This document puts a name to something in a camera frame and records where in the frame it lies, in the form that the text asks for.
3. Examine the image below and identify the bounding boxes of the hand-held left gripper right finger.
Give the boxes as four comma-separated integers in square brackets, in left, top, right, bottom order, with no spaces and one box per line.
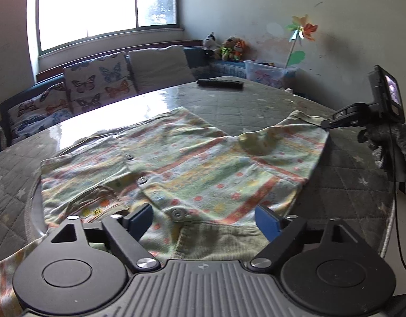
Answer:
[250,205,352,273]

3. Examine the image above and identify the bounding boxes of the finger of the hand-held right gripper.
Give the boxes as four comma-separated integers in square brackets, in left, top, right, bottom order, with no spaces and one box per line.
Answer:
[320,103,369,130]

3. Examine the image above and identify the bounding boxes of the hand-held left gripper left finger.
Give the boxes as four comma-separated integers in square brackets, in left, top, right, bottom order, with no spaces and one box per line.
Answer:
[50,203,161,273]

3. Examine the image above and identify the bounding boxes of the patterned green baby garment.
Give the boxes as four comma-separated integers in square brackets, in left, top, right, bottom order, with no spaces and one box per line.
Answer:
[0,106,331,306]

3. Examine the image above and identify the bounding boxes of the person's right hand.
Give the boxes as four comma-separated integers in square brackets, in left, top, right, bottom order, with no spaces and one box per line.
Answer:
[357,126,395,173]

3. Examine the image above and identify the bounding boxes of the clear plastic storage box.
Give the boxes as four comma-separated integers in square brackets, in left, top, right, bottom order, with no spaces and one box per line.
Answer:
[243,59,299,90]

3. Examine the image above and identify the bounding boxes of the colourful paper pinwheel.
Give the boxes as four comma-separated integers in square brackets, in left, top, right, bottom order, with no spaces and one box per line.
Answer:
[285,15,319,68]

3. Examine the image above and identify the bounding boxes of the orange plush toy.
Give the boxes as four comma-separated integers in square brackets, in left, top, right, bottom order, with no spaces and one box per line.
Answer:
[234,39,250,62]

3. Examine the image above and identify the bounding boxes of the black remote control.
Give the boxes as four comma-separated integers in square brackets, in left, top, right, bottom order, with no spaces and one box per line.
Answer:
[197,78,245,91]

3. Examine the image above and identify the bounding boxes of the brown plush bear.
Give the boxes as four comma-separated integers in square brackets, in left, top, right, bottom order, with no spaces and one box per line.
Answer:
[221,36,242,62]

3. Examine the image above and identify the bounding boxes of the upright butterfly print pillow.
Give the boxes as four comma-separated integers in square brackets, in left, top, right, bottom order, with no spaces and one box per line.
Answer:
[63,52,139,115]

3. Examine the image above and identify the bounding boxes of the flat butterfly print pillow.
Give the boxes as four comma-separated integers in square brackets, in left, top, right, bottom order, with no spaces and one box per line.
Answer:
[7,82,73,144]

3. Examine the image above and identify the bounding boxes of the black and white plush dog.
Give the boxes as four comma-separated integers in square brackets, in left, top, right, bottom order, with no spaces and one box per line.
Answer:
[203,32,222,57]

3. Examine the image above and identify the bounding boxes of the plain beige cushion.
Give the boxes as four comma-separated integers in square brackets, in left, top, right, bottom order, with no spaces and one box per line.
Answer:
[127,44,197,95]

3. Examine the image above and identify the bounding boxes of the dark blue sofa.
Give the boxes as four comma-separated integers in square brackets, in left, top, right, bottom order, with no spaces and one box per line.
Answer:
[0,46,248,156]

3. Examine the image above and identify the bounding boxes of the window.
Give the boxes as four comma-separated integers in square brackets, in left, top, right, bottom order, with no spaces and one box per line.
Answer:
[35,0,186,57]

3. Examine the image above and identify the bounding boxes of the black cable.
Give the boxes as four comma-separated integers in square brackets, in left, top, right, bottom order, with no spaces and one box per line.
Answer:
[388,122,406,280]

